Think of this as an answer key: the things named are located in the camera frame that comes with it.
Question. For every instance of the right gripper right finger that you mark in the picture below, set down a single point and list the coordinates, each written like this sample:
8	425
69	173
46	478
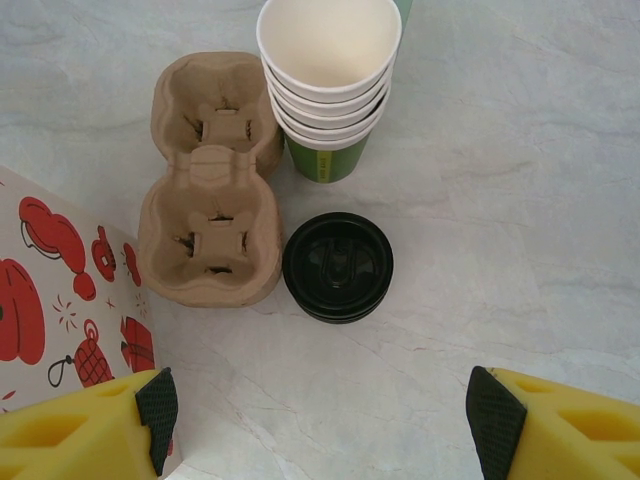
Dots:
560	435

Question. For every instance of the stack of paper cups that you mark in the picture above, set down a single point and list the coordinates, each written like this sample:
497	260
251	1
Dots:
330	45

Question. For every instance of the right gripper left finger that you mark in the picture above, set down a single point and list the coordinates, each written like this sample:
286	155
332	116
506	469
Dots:
75	435

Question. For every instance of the green paper cup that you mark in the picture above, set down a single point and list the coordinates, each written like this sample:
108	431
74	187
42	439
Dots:
325	104
325	131
325	119
345	160

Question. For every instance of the brown pulp cup carrier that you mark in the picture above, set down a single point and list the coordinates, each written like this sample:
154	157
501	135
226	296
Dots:
210	175

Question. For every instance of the black plastic cup lid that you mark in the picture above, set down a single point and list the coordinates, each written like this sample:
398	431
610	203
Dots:
340	320
310	270

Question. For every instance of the red white paper gift bag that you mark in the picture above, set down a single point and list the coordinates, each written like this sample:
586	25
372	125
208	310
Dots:
50	250

